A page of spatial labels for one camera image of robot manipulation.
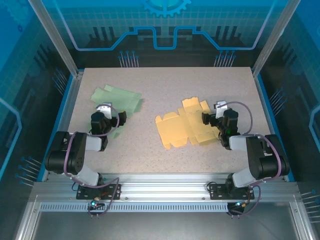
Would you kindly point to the right aluminium frame post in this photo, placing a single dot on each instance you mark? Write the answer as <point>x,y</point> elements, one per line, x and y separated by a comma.
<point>272,37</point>

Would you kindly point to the left aluminium side rail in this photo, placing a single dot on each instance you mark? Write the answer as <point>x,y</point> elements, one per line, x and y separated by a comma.
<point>66,120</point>

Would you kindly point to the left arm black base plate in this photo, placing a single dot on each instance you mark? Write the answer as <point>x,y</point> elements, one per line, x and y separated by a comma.
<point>81,194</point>

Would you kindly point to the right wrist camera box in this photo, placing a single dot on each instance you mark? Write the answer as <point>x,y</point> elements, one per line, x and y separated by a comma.
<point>221,105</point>

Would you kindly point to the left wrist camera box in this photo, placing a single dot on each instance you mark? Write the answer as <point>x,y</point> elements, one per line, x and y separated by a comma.
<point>105,108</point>

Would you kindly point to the yellow paper box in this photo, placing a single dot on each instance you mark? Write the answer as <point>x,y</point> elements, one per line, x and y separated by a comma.
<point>180,125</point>

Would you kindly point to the green paper box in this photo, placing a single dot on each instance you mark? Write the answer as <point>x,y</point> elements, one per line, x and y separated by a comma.
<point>120,100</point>

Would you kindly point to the left blue side panel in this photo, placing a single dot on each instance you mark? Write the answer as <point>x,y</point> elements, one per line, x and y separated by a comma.
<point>59,120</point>

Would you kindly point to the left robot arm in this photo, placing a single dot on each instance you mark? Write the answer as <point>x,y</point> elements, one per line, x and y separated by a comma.
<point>62,157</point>

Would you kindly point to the steel bottom tray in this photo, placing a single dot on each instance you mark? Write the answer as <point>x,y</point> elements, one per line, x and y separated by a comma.
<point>162,227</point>

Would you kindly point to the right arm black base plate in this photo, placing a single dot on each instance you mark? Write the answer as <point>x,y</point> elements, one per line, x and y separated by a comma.
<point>216,193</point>

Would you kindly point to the left aluminium frame post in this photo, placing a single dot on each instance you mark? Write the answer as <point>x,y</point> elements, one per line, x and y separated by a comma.
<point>60,37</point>

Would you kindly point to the blue side panel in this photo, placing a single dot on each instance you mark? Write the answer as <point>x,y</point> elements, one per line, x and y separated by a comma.
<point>272,120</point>
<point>59,120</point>

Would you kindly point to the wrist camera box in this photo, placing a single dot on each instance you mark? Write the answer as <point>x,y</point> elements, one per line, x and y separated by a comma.
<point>105,108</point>
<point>221,105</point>

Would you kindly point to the aluminium frame post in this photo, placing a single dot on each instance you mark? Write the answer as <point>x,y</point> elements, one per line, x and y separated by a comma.
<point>272,37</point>
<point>60,37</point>

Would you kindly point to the aluminium mounting beam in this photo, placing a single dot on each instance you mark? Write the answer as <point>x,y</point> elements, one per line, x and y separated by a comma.
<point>162,187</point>

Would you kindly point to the right blue side panel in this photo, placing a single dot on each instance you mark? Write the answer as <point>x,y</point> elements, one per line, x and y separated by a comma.
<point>272,120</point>

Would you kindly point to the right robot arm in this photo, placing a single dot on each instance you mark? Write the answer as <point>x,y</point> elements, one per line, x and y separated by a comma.
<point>270,160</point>

